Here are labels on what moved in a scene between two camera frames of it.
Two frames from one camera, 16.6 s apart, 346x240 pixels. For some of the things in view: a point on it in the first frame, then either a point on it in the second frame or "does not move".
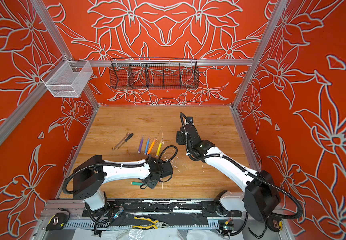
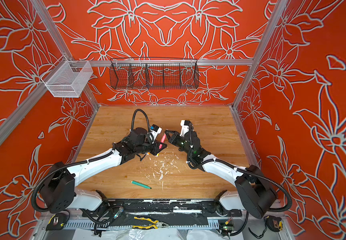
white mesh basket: (67, 78) does not move
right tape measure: (274, 224) does not move
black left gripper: (153, 184) -> (156, 145)
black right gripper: (179, 137) -> (174, 137)
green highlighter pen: (136, 183) does not move
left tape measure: (57, 221) does not move
